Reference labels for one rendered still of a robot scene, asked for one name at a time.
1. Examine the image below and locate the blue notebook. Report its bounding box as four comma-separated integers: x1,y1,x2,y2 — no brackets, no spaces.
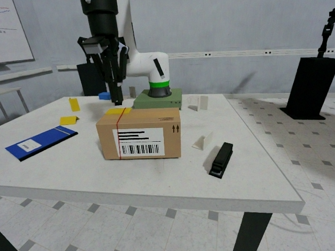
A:
5,126,78,162

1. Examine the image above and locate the blue box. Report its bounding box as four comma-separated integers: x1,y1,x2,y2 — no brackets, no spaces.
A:
98,92,111,100

